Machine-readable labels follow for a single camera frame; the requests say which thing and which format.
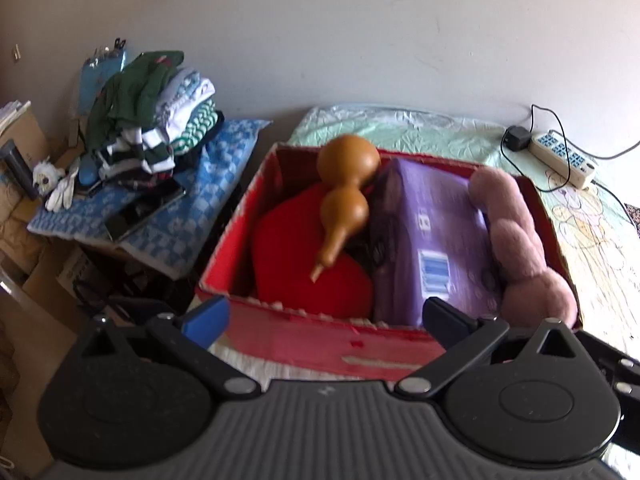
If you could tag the purple packet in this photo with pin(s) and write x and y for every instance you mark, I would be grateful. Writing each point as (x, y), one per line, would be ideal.
(427, 240)

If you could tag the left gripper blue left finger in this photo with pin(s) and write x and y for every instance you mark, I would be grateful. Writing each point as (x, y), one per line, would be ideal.
(184, 342)

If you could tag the blue checkered cushion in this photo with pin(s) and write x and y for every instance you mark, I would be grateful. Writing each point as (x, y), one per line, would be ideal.
(171, 241)

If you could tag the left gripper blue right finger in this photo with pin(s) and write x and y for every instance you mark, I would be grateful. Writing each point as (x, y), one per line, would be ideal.
(468, 343)

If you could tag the light green bed sheet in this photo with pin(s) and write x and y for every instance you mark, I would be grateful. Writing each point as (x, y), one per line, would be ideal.
(422, 132)

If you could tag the red cardboard box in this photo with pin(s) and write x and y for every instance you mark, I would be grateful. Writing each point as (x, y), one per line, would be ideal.
(359, 347)

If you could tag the orange gourd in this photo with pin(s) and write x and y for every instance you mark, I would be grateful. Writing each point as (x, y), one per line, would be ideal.
(347, 163)

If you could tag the black power adapter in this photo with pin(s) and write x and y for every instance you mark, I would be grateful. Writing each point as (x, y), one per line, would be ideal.
(516, 138)

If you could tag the red round cushion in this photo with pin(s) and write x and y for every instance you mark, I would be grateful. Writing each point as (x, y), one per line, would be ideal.
(285, 246)

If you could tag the white power strip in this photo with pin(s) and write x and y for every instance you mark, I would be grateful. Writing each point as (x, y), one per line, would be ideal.
(553, 150)

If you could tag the brown cardboard box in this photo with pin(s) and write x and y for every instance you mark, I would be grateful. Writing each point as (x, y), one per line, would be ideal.
(39, 324)

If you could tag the white glove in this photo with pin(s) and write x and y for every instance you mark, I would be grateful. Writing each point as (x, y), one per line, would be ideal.
(62, 194)

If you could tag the pile of folded clothes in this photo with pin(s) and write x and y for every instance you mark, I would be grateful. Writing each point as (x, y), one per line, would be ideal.
(151, 118)

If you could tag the black phone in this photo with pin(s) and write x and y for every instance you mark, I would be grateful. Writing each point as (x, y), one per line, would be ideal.
(135, 214)

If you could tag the pink plush toy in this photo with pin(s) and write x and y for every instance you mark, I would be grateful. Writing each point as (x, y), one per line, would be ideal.
(533, 290)

